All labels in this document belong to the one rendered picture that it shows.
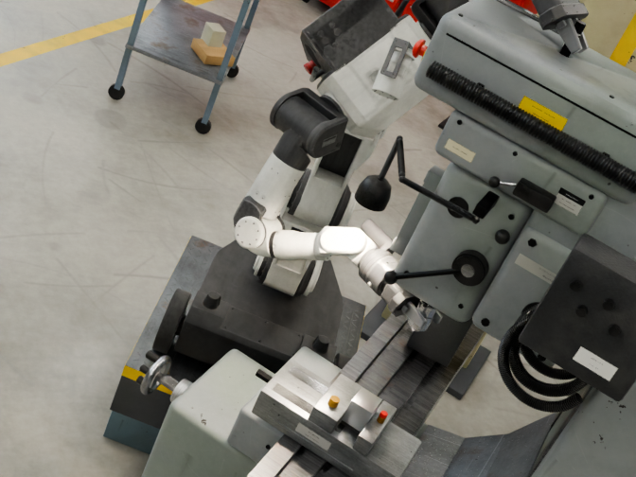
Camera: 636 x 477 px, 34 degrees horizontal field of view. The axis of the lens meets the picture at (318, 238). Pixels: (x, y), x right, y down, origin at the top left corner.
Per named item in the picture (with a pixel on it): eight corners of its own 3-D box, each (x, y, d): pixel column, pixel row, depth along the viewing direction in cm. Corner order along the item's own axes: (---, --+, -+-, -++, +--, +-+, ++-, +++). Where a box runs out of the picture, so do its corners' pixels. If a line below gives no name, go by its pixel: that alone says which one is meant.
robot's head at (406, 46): (380, 79, 234) (374, 70, 227) (395, 44, 234) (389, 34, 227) (406, 88, 233) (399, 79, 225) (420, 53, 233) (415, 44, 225)
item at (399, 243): (388, 249, 222) (428, 169, 212) (396, 242, 226) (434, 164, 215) (404, 258, 222) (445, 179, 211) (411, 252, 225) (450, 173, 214)
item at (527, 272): (466, 326, 209) (523, 224, 196) (499, 279, 229) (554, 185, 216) (548, 376, 205) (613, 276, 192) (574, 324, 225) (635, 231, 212)
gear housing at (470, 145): (429, 152, 199) (450, 109, 194) (468, 120, 219) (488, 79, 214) (583, 241, 192) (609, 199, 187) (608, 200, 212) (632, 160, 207)
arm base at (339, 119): (269, 136, 249) (266, 104, 240) (308, 108, 254) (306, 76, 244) (312, 171, 243) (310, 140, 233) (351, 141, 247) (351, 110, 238)
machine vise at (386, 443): (250, 412, 225) (266, 376, 219) (280, 379, 238) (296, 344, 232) (386, 501, 218) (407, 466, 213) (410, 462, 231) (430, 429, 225)
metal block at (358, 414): (341, 419, 221) (351, 399, 218) (351, 405, 226) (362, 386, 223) (362, 432, 220) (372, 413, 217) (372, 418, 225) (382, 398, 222)
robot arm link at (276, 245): (309, 263, 239) (237, 259, 246) (327, 259, 248) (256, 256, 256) (310, 218, 238) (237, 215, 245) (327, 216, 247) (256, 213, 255)
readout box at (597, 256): (513, 344, 176) (572, 249, 166) (527, 322, 184) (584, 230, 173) (617, 408, 172) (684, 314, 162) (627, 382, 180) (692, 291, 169)
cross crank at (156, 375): (123, 392, 267) (135, 360, 261) (149, 371, 277) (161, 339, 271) (172, 426, 264) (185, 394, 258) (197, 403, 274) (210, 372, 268)
